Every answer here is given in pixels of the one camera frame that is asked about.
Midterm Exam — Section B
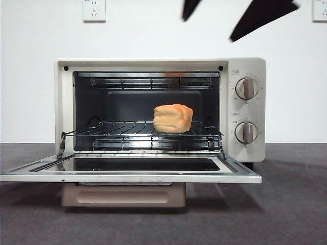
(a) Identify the golden bread loaf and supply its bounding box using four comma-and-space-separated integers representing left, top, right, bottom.
153, 103, 194, 133

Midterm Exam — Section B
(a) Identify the oven door with beige handle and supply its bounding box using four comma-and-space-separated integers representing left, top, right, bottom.
0, 131, 263, 208

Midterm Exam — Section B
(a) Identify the beige oven knob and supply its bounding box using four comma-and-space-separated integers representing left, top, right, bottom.
234, 121, 259, 144
235, 77, 259, 101

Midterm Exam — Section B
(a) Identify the cream white toaster oven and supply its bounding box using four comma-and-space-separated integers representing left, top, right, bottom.
54, 57, 267, 170

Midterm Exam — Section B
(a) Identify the white wall socket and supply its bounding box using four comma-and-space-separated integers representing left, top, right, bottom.
82, 0, 107, 23
312, 0, 327, 23

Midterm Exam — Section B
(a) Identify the metal wire oven rack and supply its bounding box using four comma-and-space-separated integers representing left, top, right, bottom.
62, 120, 224, 144

